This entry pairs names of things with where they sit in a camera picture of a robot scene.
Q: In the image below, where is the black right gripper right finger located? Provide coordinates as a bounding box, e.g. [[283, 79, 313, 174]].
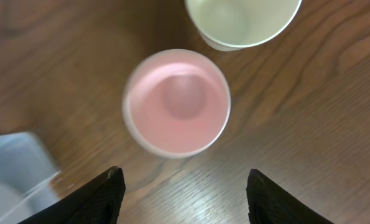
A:
[[246, 169, 333, 224]]

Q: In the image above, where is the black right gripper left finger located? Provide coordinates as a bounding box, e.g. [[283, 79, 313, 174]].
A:
[[20, 166, 126, 224]]

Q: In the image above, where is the pink plastic cup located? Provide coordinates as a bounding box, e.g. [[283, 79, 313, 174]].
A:
[[122, 49, 231, 159]]

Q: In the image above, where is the cream plastic cup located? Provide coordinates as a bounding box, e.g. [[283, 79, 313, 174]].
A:
[[184, 0, 302, 52]]

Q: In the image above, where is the clear plastic storage container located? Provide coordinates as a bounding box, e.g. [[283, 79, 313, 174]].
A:
[[0, 132, 60, 223]]

